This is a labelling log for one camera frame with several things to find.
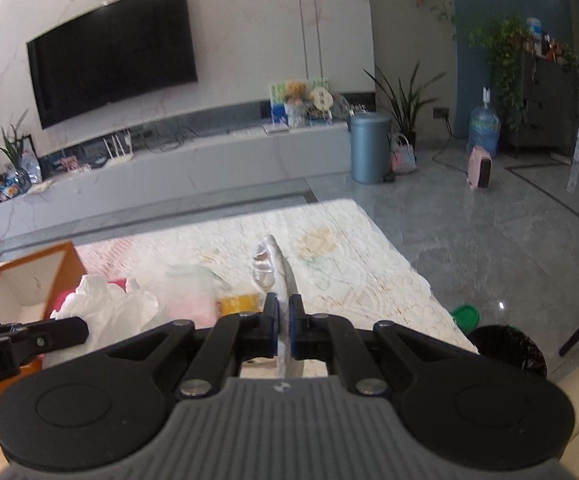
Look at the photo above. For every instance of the pink small heater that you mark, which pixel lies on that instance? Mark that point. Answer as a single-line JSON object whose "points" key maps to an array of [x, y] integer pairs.
{"points": [[479, 168]]}

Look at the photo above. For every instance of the white marble tv console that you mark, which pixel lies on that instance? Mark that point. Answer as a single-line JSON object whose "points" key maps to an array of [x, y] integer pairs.
{"points": [[202, 165]]}

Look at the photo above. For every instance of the tall green floor plant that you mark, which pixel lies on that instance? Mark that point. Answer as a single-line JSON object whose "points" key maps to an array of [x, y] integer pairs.
{"points": [[405, 98]]}

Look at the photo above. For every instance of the round paper fan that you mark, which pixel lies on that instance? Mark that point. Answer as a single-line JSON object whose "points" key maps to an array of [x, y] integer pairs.
{"points": [[321, 99]]}

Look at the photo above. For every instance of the black wall television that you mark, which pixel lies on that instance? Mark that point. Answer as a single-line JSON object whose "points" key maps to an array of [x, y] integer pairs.
{"points": [[123, 49]]}

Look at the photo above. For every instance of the pink marshmallow bag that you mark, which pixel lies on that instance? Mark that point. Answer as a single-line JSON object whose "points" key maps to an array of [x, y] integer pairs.
{"points": [[190, 292]]}

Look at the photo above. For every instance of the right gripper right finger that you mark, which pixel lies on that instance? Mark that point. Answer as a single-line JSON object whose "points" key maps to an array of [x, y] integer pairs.
{"points": [[333, 340]]}

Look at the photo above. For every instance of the brown teddy bear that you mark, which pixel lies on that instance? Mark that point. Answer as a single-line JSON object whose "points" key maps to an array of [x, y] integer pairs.
{"points": [[295, 92]]}

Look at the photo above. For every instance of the green round lid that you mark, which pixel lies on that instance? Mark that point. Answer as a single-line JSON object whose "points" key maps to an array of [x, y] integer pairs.
{"points": [[466, 317]]}

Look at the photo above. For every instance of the white wifi router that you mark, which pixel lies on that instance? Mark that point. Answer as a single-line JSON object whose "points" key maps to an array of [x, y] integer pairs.
{"points": [[119, 147]]}

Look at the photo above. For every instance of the clear plastic bag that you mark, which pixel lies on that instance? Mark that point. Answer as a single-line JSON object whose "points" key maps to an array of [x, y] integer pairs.
{"points": [[272, 274]]}

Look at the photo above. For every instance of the trailing green pothos plant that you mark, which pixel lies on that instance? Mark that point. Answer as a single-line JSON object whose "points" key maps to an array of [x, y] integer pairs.
{"points": [[504, 39]]}

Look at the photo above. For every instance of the dark cabinet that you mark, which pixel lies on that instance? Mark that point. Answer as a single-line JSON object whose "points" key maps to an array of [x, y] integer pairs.
{"points": [[548, 119]]}

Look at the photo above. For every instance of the yellow snack packet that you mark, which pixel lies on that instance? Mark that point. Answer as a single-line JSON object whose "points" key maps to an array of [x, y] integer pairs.
{"points": [[237, 304]]}

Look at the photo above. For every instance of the blue metal trash bin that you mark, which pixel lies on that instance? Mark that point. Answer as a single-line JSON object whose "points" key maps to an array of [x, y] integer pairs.
{"points": [[370, 148]]}

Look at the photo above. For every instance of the white plastic bag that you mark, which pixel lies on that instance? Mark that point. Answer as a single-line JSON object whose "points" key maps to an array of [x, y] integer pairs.
{"points": [[112, 313]]}

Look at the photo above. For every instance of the orange cardboard box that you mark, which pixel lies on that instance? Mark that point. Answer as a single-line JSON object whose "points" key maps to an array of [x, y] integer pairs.
{"points": [[32, 286]]}

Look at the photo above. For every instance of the green plant in vase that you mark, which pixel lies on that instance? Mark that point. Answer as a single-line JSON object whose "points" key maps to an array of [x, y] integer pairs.
{"points": [[13, 145]]}

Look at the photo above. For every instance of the black round fan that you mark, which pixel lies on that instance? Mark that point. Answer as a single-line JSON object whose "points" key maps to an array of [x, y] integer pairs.
{"points": [[509, 345]]}

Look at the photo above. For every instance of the pink woven basket bag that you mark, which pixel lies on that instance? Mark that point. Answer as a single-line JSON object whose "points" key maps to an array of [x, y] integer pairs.
{"points": [[403, 160]]}

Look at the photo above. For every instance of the white lace tablecloth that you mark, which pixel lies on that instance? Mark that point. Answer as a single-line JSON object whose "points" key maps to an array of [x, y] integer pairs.
{"points": [[342, 263]]}

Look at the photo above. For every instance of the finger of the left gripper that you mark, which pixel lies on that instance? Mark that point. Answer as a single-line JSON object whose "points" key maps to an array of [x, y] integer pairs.
{"points": [[46, 336]]}

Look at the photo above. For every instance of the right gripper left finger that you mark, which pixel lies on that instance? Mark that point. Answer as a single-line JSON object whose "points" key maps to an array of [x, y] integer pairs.
{"points": [[234, 339]]}

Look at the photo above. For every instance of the blue water jug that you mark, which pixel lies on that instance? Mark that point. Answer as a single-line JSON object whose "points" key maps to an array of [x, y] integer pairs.
{"points": [[484, 126]]}

